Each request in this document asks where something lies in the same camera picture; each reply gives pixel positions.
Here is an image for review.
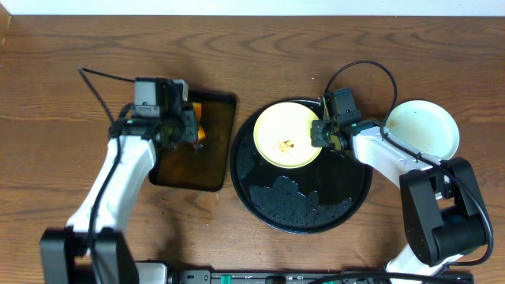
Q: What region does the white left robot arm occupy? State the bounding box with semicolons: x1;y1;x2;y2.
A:
39;103;202;283

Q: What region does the green and yellow sponge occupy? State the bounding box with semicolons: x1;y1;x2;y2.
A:
192;102;206;141

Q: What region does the black rectangular water tray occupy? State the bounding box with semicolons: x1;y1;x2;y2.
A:
148;91;237;192

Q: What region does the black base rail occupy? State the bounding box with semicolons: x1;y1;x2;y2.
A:
133;269;474;284

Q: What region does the light blue plate front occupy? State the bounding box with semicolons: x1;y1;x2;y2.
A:
386;100;460;159

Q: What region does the black round tray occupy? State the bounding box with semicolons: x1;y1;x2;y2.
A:
230;108;373;234

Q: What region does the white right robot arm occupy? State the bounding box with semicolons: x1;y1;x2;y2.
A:
310;115;494;283

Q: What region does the yellow plate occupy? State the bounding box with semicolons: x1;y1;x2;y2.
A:
252;102;322;169

